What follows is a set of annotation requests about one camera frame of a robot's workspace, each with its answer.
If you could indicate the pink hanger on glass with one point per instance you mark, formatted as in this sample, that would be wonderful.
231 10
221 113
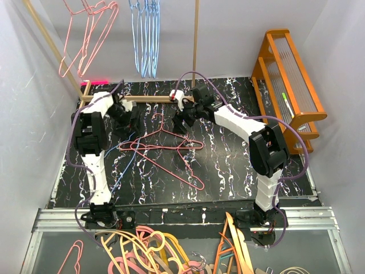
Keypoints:
71 262

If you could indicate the pink wire hanger hung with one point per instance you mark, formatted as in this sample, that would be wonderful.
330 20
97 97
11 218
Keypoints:
79 48

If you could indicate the wooden clothes rack frame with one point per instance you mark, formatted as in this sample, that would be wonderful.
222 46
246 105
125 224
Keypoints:
84 96

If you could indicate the blue hanger hung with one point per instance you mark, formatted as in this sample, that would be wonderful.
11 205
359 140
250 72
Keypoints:
157 38
151 12
141 49

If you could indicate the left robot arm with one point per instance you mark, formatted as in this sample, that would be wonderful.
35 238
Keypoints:
89 138

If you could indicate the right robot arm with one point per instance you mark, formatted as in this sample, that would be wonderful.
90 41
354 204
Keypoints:
267 148

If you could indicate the light blue wire hanger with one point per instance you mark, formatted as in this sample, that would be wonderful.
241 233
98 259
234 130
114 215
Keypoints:
144 40

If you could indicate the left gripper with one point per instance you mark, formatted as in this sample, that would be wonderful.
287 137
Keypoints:
121 128

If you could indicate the green white pen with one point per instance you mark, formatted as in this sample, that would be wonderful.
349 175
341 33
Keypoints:
287 104

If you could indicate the pink plastic marker strip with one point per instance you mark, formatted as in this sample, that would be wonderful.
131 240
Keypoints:
94 82

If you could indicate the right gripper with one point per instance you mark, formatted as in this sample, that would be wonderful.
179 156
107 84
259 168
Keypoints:
179 117

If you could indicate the wooden hangers pile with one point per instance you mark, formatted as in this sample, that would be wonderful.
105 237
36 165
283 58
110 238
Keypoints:
232 254

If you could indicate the pile of plastic hangers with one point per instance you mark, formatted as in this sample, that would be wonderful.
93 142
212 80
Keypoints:
148 251

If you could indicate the orange wooden shelf rack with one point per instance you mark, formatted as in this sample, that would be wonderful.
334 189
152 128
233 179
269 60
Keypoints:
279 68

